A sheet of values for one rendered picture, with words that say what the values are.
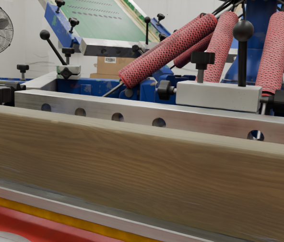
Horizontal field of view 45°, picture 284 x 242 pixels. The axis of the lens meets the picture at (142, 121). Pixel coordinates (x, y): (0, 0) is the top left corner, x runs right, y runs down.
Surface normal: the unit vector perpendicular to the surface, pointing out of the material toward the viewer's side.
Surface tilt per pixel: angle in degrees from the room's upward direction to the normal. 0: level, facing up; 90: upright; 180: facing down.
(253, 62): 62
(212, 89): 90
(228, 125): 90
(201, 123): 90
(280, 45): 45
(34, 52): 90
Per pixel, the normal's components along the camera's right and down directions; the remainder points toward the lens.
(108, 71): -0.28, 0.18
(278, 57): 0.24, -0.56
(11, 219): 0.05, -0.98
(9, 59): 0.92, 0.12
